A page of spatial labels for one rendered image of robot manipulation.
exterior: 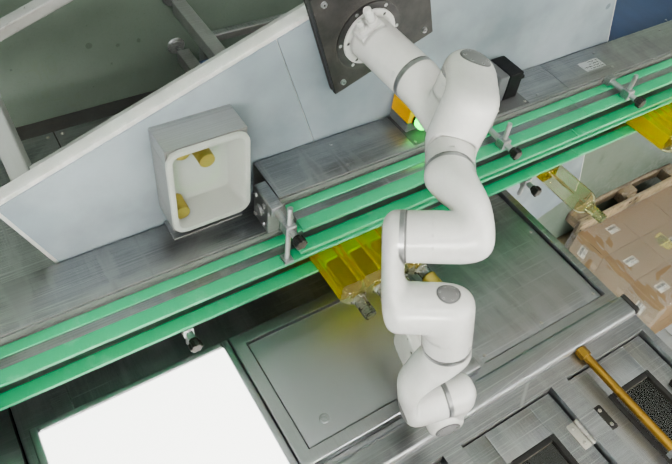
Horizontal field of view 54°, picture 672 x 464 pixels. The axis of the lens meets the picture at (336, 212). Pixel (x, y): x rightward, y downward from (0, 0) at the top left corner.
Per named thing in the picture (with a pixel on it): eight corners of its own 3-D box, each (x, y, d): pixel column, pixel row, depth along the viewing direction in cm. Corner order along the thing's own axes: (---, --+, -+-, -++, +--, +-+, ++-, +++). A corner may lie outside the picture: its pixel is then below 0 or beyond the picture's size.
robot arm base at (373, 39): (329, 27, 128) (374, 72, 120) (378, -15, 128) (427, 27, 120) (354, 71, 142) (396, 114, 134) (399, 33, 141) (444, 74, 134)
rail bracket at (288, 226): (265, 240, 147) (293, 280, 140) (267, 187, 135) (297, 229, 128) (277, 235, 148) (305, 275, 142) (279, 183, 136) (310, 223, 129)
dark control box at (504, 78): (472, 86, 174) (493, 104, 170) (479, 61, 168) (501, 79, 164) (495, 78, 178) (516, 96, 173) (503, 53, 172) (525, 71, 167)
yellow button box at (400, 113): (388, 115, 163) (405, 133, 159) (392, 90, 157) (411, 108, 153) (410, 107, 166) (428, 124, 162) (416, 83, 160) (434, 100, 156)
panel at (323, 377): (31, 435, 132) (86, 601, 114) (27, 429, 130) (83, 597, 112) (393, 268, 170) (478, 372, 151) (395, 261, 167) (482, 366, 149)
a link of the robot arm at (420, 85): (385, 103, 129) (436, 155, 121) (409, 45, 121) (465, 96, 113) (420, 98, 135) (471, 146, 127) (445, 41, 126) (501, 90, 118)
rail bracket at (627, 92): (599, 82, 185) (635, 110, 177) (609, 60, 179) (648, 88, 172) (608, 79, 186) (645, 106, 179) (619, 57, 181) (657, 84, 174)
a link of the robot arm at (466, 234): (408, 150, 106) (404, 207, 96) (495, 151, 104) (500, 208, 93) (409, 215, 115) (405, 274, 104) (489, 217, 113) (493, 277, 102)
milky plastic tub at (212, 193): (159, 209, 141) (175, 236, 136) (147, 129, 124) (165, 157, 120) (233, 183, 148) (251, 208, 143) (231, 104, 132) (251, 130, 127)
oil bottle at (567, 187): (528, 171, 198) (592, 230, 184) (533, 158, 193) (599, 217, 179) (542, 164, 200) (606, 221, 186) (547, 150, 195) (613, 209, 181)
